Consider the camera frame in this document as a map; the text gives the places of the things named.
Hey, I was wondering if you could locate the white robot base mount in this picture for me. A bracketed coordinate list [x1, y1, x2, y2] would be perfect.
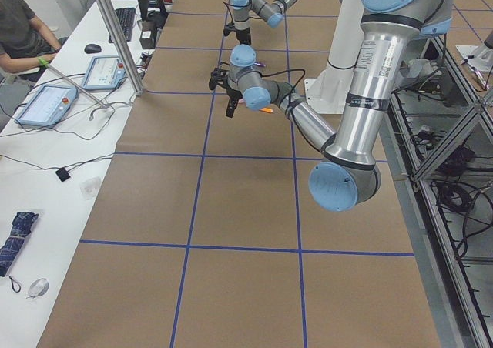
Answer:
[305, 0, 364, 114]

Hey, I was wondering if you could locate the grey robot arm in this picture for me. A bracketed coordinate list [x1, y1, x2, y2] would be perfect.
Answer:
[223, 0, 298, 45]
[223, 0, 453, 212]

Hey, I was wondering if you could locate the black cardboard box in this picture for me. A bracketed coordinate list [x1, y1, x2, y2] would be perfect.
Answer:
[139, 21, 157, 50]

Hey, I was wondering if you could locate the black keyboard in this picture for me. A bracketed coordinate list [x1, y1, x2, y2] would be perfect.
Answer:
[115, 7, 136, 42]

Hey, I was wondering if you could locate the near blue teach pendant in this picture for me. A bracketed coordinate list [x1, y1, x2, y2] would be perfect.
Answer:
[14, 85, 78, 127]

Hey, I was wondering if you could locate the far blue teach pendant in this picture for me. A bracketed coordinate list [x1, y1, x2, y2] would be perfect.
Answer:
[81, 55, 126, 91]

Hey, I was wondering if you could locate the folded blue umbrella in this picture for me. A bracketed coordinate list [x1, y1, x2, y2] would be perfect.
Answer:
[1, 212, 39, 293]

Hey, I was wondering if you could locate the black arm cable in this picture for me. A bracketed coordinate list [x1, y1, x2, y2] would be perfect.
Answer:
[219, 61, 307, 110]

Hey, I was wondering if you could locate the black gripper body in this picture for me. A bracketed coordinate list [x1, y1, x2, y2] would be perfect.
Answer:
[236, 28, 251, 45]
[225, 80, 243, 108]

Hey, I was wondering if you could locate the blue teach pendant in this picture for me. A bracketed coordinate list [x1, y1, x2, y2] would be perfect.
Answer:
[14, 85, 78, 127]
[81, 55, 126, 91]

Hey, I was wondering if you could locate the seated person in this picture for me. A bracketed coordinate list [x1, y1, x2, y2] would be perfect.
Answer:
[1, 0, 66, 82]

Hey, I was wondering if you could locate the brown paper table cover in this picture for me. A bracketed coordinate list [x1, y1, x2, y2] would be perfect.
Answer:
[39, 0, 440, 347]

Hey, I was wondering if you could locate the aluminium frame post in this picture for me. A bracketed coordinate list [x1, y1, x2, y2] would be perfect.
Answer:
[96, 0, 143, 96]

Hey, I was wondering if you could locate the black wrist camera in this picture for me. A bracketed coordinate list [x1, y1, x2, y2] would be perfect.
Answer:
[208, 67, 228, 91]
[223, 22, 236, 37]

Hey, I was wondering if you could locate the black computer mouse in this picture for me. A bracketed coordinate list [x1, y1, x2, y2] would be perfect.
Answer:
[84, 43, 102, 54]

